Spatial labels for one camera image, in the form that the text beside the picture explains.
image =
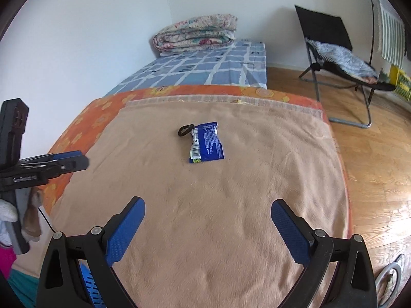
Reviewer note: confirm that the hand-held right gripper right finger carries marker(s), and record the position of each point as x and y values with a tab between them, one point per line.
290	231

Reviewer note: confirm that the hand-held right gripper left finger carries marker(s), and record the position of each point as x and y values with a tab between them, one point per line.
126	231

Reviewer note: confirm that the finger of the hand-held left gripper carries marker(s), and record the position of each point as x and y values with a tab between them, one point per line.
67	155
77	163

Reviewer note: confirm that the blue snack packet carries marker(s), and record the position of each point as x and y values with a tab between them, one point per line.
210	142

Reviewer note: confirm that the person's left forearm pink sleeve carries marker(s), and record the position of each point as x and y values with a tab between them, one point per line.
6	260

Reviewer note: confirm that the person's left hand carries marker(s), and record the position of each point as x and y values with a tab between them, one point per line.
33	218

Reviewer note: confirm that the orange floral bed sheet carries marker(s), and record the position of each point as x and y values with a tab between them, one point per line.
96	109

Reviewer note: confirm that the beige blanket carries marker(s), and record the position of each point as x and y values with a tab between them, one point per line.
208	199

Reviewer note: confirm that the teal cloth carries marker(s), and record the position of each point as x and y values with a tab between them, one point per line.
25	288

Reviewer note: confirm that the small yellow scrap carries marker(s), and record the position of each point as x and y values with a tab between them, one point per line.
240	101

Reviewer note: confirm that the blue checked bed sheet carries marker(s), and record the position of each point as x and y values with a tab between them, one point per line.
208	67

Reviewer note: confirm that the folded floral quilt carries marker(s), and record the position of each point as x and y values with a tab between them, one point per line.
196	32

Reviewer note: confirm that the blue striped cushion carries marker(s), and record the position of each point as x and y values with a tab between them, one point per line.
340	56

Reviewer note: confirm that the yellow crate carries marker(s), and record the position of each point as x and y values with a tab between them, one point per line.
401	83

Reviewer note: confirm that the black folding chair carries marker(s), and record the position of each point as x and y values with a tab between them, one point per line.
321	22

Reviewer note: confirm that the black rack pole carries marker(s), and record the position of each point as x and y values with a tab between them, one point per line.
372	22

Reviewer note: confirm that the white round frame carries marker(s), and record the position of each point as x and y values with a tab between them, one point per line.
382	274

